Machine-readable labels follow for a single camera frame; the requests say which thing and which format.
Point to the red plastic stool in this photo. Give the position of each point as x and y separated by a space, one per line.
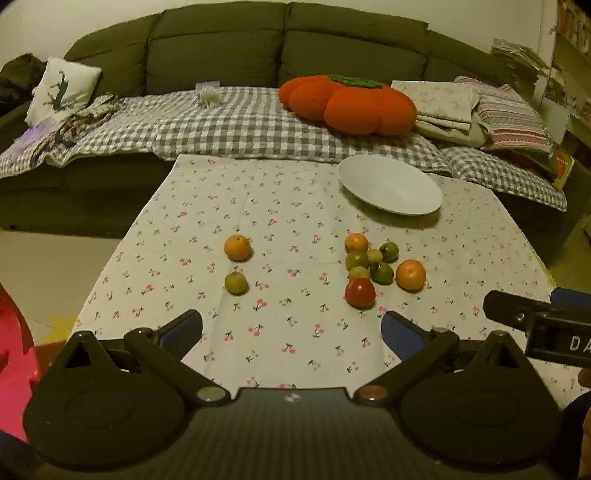
14 350

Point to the red cover book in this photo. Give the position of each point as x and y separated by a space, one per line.
562 168

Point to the white fluffy toy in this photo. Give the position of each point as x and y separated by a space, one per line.
208 96

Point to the wall shelf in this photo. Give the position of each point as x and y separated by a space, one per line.
570 60

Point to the cherry print tablecloth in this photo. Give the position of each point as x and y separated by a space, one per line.
286 221

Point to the small yellow-green jujube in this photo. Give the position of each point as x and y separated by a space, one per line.
374 255

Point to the dark green sofa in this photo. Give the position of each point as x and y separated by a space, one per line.
221 50

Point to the dark clothes pile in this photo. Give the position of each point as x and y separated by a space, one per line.
18 78

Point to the grey checked blanket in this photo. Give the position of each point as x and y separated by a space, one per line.
231 124

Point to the purple cloth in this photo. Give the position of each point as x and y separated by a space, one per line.
23 147

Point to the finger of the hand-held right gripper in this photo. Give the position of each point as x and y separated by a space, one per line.
508 307
572 297

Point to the white ribbed plate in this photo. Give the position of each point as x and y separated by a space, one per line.
388 184

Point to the grey folded cloth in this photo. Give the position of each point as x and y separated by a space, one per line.
466 134

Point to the red apple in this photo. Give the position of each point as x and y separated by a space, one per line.
359 293

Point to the orange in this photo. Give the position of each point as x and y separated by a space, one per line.
357 242
411 275
238 248

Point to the orange pumpkin cushion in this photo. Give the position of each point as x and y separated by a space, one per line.
351 104

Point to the white tree print pillow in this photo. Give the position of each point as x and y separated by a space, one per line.
64 87

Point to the folded floral cloth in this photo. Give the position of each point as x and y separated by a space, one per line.
434 99

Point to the small yellow-red jujube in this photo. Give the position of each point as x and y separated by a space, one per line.
358 273

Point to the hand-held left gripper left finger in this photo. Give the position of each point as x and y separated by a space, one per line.
182 327

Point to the striped knitted pillow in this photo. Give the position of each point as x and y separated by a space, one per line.
512 120

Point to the stack of papers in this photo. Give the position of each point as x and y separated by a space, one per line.
517 53

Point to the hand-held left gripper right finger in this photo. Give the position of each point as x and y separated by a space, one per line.
402 333

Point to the brown patterned cloth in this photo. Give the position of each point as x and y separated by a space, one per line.
87 120

